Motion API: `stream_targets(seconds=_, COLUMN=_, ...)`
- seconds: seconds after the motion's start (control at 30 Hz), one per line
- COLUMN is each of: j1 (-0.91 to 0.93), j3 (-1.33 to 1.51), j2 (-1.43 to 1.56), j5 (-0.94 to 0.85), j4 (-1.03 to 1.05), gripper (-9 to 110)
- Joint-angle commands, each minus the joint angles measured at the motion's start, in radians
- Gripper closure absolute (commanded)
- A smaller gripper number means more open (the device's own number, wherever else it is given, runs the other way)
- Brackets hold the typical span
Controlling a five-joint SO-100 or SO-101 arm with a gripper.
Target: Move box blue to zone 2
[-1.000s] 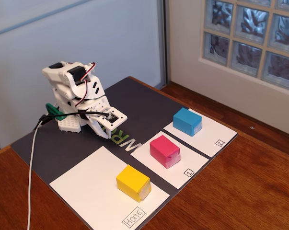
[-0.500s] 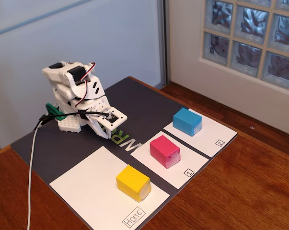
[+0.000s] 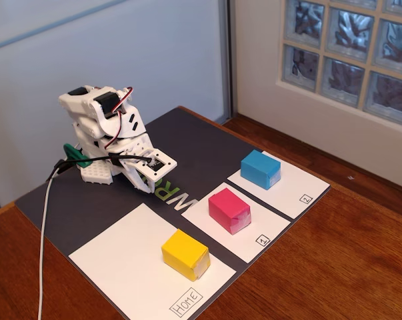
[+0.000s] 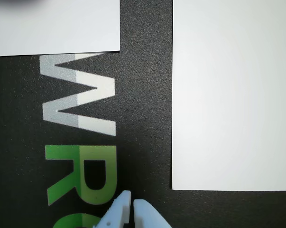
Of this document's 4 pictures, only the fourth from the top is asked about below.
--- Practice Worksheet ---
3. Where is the white paper sheet marked 1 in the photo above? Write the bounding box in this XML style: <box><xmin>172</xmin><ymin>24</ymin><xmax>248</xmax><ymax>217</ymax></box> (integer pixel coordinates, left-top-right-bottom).
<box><xmin>0</xmin><ymin>0</ymin><xmax>121</xmax><ymax>58</ymax></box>

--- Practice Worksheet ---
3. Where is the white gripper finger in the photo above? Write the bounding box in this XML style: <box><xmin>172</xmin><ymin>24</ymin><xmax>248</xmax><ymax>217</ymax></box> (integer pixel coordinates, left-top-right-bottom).
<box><xmin>132</xmin><ymin>199</ymin><xmax>173</xmax><ymax>228</ymax></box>
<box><xmin>92</xmin><ymin>190</ymin><xmax>132</xmax><ymax>228</ymax></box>

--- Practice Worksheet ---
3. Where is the white paper sheet marked HOME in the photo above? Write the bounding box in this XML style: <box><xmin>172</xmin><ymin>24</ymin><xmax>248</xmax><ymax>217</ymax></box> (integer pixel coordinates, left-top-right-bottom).
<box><xmin>172</xmin><ymin>0</ymin><xmax>286</xmax><ymax>192</ymax></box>

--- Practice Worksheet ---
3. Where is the black mat with WRO print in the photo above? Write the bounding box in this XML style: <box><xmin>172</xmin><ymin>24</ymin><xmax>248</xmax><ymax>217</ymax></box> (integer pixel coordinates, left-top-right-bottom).
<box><xmin>0</xmin><ymin>0</ymin><xmax>286</xmax><ymax>228</ymax></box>

